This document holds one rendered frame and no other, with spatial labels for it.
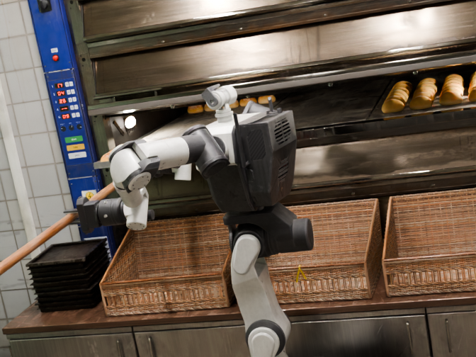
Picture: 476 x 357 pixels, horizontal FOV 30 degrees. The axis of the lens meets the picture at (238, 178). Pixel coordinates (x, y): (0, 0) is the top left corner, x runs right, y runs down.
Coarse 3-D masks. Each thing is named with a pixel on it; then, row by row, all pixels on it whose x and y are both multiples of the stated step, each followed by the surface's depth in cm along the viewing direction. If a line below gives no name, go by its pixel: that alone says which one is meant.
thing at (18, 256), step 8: (112, 184) 329; (104, 192) 320; (112, 192) 328; (64, 216) 292; (72, 216) 293; (56, 224) 284; (64, 224) 287; (48, 232) 276; (56, 232) 281; (32, 240) 268; (40, 240) 271; (24, 248) 262; (32, 248) 265; (8, 256) 255; (16, 256) 256; (24, 256) 260; (0, 264) 249; (8, 264) 251; (0, 272) 246
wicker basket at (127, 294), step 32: (160, 224) 410; (192, 224) 406; (128, 256) 404; (160, 256) 410; (192, 256) 406; (224, 256) 401; (128, 288) 370; (160, 288) 398; (192, 288) 363; (224, 288) 360
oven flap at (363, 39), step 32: (256, 32) 383; (288, 32) 379; (320, 32) 375; (352, 32) 371; (384, 32) 367; (416, 32) 363; (448, 32) 359; (96, 64) 405; (128, 64) 400; (160, 64) 395; (192, 64) 391; (224, 64) 386; (256, 64) 382; (288, 64) 378; (320, 64) 371
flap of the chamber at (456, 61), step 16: (416, 64) 352; (432, 64) 350; (448, 64) 348; (464, 64) 362; (304, 80) 365; (320, 80) 363; (336, 80) 361; (352, 80) 374; (192, 96) 379; (96, 112) 392; (112, 112) 390; (128, 112) 408
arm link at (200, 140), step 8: (184, 136) 278; (192, 136) 279; (200, 136) 281; (208, 136) 282; (192, 144) 276; (200, 144) 278; (208, 144) 280; (216, 144) 283; (192, 152) 276; (200, 152) 278; (208, 152) 278; (216, 152) 279; (192, 160) 278; (200, 160) 279
